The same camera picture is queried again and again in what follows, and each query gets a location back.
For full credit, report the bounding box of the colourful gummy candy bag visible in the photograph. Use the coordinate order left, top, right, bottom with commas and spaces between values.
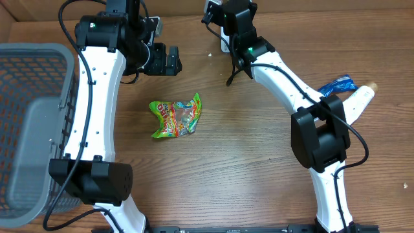
149, 93, 202, 139

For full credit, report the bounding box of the blue snack wrapper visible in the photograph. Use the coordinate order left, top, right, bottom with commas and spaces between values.
318, 74, 358, 97

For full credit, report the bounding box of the white tube gold cap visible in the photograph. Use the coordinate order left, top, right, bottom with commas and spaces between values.
343, 82, 378, 125

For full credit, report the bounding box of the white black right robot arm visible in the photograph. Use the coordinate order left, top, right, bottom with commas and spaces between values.
217, 1, 353, 232

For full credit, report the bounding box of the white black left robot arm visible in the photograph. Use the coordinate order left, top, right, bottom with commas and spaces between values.
49, 0, 182, 233

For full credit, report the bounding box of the white barcode scanner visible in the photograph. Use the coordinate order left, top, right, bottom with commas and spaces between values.
221, 27, 230, 53

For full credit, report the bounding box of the grey plastic mesh basket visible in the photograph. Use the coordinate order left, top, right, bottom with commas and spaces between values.
1, 43, 78, 228

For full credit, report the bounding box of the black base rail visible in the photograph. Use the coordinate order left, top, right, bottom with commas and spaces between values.
92, 216, 379, 233

